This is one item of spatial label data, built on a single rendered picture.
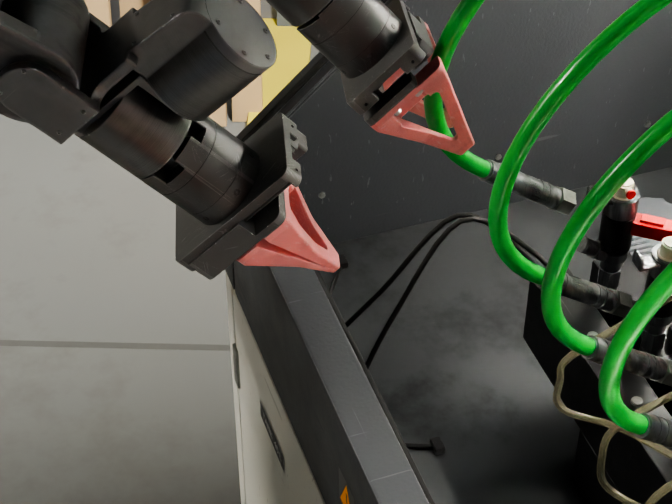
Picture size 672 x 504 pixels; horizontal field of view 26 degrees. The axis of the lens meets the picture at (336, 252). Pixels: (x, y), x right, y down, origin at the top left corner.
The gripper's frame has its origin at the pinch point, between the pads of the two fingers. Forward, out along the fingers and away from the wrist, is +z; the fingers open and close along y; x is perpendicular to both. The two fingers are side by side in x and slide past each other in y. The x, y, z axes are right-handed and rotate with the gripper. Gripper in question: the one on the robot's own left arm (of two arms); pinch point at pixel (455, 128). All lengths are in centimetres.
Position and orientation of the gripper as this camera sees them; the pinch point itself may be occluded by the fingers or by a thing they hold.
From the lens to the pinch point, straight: 110.7
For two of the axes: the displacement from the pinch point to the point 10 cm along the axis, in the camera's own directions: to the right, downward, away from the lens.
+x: -7.2, 6.3, 2.9
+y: -0.8, -4.8, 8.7
